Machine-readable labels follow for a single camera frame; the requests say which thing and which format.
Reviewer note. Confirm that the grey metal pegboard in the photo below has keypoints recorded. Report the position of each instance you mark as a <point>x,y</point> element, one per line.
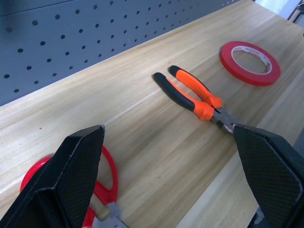
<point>71,47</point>

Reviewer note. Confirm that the red tape roll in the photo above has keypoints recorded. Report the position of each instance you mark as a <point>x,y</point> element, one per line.
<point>228,65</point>

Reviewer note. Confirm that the orange and black pliers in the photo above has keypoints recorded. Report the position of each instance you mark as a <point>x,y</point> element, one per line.
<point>190,82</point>

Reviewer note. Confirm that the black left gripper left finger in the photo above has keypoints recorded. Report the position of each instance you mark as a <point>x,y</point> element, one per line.
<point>59,185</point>

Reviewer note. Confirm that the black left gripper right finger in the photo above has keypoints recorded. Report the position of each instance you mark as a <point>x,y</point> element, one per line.
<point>273,178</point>

